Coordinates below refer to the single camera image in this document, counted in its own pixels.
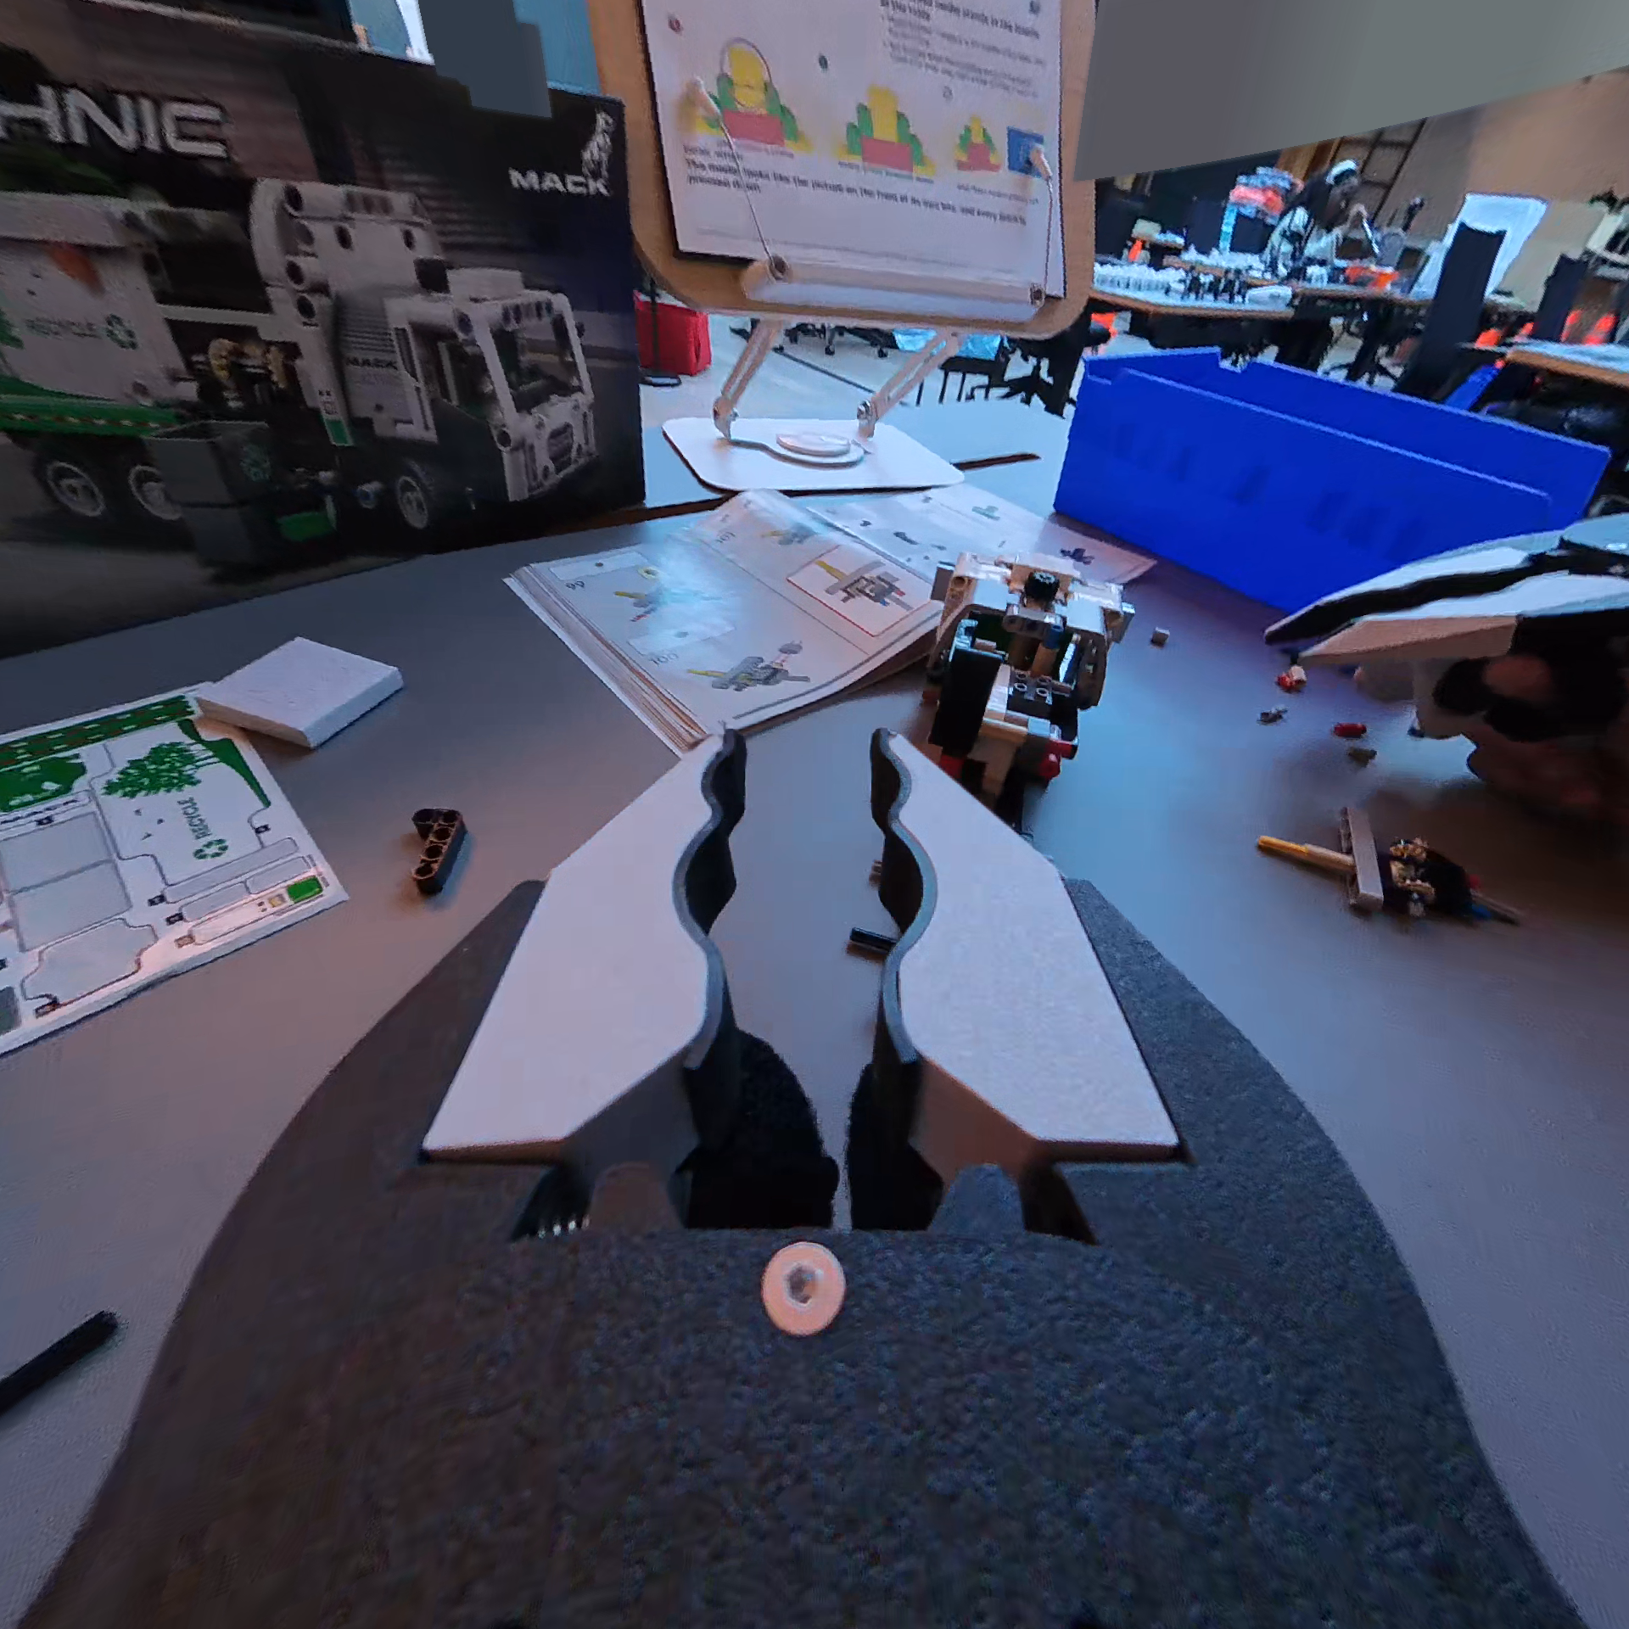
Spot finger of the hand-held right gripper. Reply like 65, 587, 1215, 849
1263, 527, 1575, 643
1292, 571, 1597, 742

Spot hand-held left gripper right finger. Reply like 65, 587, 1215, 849
870, 726, 1186, 1194

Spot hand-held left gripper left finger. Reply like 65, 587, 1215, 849
422, 726, 753, 1184

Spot grey black lego gear assembly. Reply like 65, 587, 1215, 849
1257, 806, 1523, 926

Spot scattered small lego pieces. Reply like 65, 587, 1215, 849
1147, 624, 1428, 765

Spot black angled lego beam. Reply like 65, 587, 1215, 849
410, 806, 470, 895

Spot white black lego truck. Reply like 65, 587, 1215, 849
846, 552, 1139, 955

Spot black lego axle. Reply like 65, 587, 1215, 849
0, 1310, 121, 1417

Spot black lego set box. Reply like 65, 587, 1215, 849
0, 44, 647, 657

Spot person's right hand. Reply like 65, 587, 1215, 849
1465, 756, 1629, 822

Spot blue plastic bin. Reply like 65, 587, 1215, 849
1054, 344, 1616, 614

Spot background desk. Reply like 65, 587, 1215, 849
1093, 242, 1529, 383

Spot open instruction booklet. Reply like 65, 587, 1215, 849
507, 488, 1159, 752

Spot small white box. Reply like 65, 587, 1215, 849
195, 635, 406, 750

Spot sticker sheet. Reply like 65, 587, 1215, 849
0, 684, 350, 1058

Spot white metal laptop stand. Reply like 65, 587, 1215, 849
586, 0, 1100, 496

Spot red container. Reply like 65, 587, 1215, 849
637, 292, 713, 375

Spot printed instruction sheet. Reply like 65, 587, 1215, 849
643, 0, 1065, 300

